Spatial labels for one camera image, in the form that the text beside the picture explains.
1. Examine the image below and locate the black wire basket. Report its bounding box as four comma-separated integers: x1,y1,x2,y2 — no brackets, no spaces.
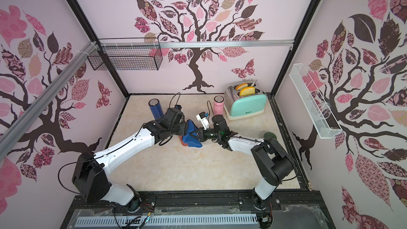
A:
87,37,163,71

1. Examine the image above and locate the white wire shelf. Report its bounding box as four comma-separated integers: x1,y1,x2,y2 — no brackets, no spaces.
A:
289,63,343,139

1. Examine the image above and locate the blue thermos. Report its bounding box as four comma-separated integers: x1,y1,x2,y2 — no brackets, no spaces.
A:
148,99,164,120

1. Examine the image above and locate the aluminium rail wall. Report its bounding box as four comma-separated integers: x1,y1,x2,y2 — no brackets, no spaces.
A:
1,41,96,159
101,40,294,48

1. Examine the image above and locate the mint green toaster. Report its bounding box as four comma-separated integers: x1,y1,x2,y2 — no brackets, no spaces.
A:
224,79,267,120

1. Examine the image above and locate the blue microfiber cloth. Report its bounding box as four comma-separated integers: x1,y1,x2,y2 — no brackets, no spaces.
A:
181,119,202,148

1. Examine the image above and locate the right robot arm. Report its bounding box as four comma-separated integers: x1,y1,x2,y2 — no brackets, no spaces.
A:
190,112,295,202

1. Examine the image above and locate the white slotted cable duct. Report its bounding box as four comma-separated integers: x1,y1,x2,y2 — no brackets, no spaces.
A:
73,214,258,229

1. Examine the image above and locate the toast slice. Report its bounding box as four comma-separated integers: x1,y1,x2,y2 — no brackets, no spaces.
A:
235,83,249,90
238,87,256,96

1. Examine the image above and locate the aluminium rail back wall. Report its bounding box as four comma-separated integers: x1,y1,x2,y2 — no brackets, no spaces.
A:
101,40,294,48

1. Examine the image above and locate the toast slice rear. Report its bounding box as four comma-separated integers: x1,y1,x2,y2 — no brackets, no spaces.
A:
235,83,249,90

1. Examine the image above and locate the green ceramic cup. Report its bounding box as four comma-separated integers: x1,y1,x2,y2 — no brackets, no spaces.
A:
263,132,277,141

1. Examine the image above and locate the aluminium rail left wall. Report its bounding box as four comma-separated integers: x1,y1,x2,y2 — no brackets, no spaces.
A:
1,41,96,159

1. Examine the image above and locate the toast slice front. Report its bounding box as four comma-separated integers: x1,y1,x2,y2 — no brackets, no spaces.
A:
238,87,256,96

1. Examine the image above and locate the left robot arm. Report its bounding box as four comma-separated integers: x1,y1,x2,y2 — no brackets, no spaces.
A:
72,105,188,212

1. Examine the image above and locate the pink thermos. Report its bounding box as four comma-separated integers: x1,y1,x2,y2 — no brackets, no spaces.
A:
213,95,225,115

